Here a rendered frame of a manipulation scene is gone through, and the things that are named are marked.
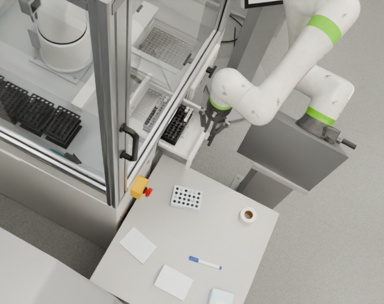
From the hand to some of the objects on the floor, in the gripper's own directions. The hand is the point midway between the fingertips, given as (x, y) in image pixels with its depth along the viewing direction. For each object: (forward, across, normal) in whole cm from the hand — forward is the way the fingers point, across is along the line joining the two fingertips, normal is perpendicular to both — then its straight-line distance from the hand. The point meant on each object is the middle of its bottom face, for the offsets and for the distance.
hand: (208, 133), depth 171 cm
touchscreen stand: (+99, -2, +99) cm, 140 cm away
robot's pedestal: (+99, +38, +24) cm, 109 cm away
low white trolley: (+100, +15, -37) cm, 107 cm away
